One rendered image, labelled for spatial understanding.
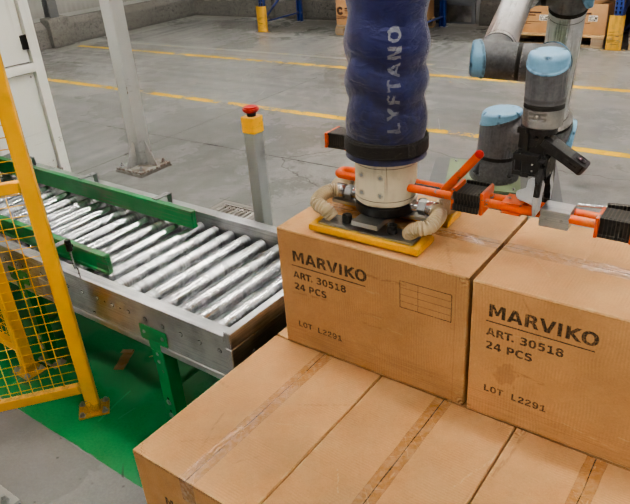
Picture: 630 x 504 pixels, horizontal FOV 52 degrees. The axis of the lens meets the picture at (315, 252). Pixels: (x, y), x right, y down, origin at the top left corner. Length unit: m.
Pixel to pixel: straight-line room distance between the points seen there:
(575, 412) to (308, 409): 0.68
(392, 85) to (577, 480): 1.02
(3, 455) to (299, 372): 1.33
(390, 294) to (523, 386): 0.40
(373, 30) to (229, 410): 1.06
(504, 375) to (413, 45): 0.84
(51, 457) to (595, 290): 2.01
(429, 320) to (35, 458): 1.65
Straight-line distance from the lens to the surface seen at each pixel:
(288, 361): 2.01
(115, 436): 2.73
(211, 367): 2.21
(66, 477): 2.65
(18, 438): 2.89
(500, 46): 1.68
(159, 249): 2.80
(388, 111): 1.66
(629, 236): 1.63
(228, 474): 1.70
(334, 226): 1.80
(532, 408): 1.75
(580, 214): 1.67
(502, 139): 2.55
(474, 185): 1.75
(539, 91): 1.55
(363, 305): 1.83
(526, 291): 1.58
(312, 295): 1.93
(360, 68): 1.65
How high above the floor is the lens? 1.76
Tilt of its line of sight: 28 degrees down
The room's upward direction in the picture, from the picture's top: 4 degrees counter-clockwise
